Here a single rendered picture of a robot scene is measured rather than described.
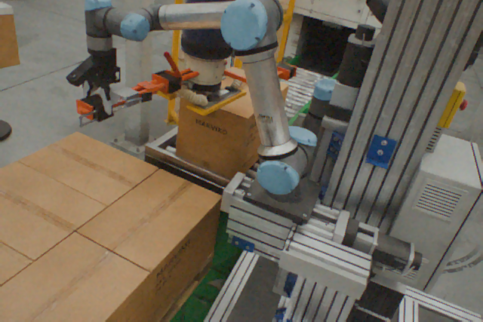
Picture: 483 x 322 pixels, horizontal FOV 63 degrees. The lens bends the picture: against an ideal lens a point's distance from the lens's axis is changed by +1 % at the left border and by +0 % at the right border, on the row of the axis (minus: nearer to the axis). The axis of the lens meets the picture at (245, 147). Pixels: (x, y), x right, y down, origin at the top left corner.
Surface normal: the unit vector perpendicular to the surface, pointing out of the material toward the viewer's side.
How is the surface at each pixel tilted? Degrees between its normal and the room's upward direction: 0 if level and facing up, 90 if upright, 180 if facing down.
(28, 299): 0
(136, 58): 92
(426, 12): 90
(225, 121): 90
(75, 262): 0
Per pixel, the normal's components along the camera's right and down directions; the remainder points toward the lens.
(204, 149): -0.44, 0.40
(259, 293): 0.16, -0.84
